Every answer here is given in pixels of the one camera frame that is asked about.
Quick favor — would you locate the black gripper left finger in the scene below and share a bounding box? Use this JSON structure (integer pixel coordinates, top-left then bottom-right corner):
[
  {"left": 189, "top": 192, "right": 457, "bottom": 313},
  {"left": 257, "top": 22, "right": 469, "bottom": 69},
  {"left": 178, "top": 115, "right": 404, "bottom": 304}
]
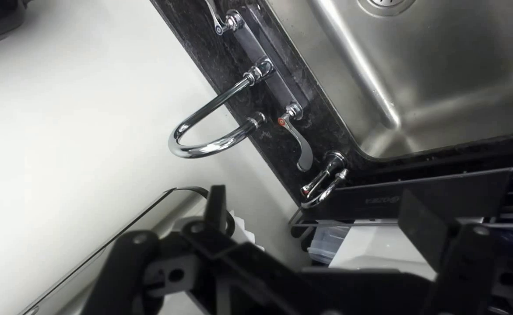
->
[{"left": 78, "top": 183, "right": 304, "bottom": 315}]

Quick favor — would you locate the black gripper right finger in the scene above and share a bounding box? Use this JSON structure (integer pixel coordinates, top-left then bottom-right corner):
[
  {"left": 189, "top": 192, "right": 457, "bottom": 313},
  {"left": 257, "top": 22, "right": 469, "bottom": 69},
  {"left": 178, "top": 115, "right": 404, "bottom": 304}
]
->
[{"left": 301, "top": 188, "right": 513, "bottom": 315}]

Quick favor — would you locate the black dish rack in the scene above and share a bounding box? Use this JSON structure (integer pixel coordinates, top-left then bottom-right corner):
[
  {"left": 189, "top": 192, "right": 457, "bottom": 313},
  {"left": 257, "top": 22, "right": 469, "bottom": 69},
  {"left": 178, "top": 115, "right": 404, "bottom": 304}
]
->
[{"left": 288, "top": 136, "right": 513, "bottom": 276}]

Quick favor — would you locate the stainless steel sink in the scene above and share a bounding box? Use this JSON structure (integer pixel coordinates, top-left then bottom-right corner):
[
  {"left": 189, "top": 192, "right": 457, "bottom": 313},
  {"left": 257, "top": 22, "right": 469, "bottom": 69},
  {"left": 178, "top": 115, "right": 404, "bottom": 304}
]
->
[{"left": 266, "top": 0, "right": 513, "bottom": 164}]

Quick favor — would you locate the steel sink drain strainer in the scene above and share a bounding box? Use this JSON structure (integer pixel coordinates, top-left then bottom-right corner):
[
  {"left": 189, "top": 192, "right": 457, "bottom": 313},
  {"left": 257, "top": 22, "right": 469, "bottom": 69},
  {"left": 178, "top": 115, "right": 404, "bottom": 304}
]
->
[{"left": 357, "top": 0, "right": 418, "bottom": 17}]

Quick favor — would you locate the chrome gooseneck faucet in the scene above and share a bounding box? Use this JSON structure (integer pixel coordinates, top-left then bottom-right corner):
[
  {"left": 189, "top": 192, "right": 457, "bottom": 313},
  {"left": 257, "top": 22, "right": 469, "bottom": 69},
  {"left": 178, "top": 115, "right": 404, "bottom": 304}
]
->
[{"left": 166, "top": 0, "right": 316, "bottom": 174}]

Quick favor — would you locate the small chrome spout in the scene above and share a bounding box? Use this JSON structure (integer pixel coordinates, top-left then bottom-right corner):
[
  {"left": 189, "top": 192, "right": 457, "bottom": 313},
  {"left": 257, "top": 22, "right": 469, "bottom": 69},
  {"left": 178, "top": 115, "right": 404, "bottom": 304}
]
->
[{"left": 297, "top": 148, "right": 350, "bottom": 209}]

